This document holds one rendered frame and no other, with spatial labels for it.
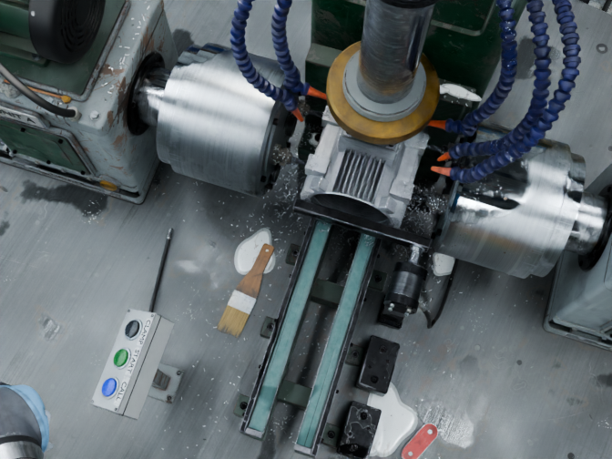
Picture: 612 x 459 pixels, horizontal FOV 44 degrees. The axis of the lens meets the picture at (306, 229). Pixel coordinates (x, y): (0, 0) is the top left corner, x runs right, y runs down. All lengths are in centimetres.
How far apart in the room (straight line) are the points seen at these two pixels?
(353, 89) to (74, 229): 73
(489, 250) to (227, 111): 50
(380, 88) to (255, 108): 25
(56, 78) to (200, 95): 25
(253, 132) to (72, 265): 54
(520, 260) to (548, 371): 34
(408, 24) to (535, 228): 45
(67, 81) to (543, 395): 106
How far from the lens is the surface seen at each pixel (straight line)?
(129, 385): 127
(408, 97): 120
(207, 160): 134
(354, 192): 131
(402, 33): 102
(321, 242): 146
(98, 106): 134
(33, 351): 162
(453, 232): 130
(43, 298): 164
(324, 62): 136
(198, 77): 133
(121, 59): 138
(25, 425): 97
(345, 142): 131
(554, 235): 132
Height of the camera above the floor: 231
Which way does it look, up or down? 72 degrees down
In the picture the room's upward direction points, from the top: 1 degrees clockwise
